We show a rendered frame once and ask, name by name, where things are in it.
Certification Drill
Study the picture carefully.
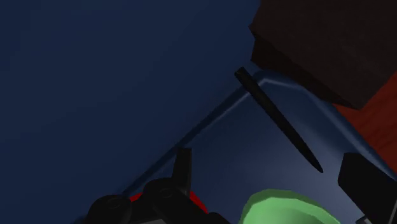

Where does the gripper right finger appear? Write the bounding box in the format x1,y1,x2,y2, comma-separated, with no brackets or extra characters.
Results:
337,151,397,224

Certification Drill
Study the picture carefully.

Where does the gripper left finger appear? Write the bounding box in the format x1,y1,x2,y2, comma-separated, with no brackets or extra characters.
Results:
83,147,231,224

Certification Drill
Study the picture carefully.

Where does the green bowl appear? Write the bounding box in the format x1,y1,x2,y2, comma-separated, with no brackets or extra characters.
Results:
238,188,342,224

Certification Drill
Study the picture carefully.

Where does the dark blue sofa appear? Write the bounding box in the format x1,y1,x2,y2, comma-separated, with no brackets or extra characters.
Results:
0,0,397,224

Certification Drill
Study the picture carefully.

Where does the black pen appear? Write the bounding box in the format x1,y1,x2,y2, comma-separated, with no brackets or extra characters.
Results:
233,66,324,174

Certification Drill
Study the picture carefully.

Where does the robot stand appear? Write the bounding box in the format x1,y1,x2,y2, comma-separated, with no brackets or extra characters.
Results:
247,0,397,111

